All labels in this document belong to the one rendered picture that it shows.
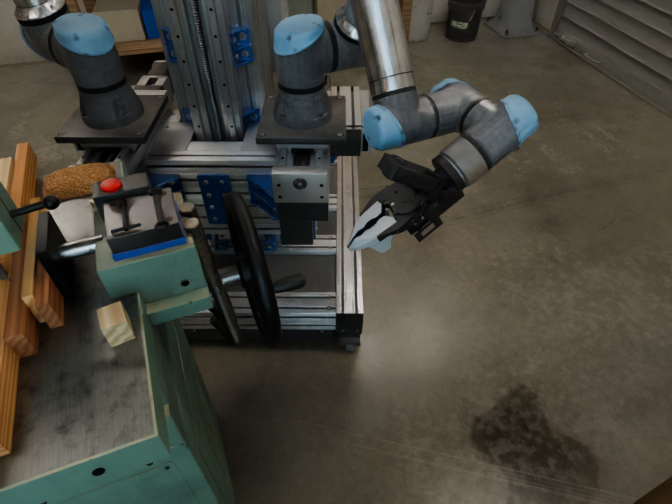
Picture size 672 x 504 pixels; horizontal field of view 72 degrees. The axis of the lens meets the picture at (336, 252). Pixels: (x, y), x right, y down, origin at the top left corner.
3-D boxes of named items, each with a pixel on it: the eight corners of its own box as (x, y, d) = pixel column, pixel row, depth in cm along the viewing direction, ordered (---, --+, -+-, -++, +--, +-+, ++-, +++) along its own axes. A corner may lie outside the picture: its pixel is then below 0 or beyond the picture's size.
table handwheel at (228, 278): (235, 179, 93) (267, 309, 102) (131, 203, 88) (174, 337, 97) (262, 201, 66) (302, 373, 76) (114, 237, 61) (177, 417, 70)
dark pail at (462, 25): (485, 41, 364) (494, 2, 344) (451, 45, 359) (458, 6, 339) (468, 28, 385) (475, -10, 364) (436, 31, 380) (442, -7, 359)
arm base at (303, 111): (277, 101, 126) (273, 64, 119) (332, 101, 126) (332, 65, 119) (271, 130, 116) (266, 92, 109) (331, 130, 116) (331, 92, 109)
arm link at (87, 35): (92, 93, 108) (69, 33, 99) (60, 78, 114) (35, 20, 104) (135, 75, 115) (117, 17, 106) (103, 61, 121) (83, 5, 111)
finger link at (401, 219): (384, 247, 74) (428, 212, 74) (381, 243, 73) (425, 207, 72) (370, 230, 78) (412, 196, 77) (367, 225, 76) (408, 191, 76)
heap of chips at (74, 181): (116, 188, 86) (111, 175, 84) (42, 204, 83) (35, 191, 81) (114, 163, 91) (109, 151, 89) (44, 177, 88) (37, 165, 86)
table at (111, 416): (247, 430, 60) (240, 408, 56) (-20, 530, 52) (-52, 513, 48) (177, 172, 99) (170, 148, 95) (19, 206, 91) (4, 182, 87)
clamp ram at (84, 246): (117, 283, 69) (95, 239, 62) (63, 297, 67) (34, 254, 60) (113, 243, 75) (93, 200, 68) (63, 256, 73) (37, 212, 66)
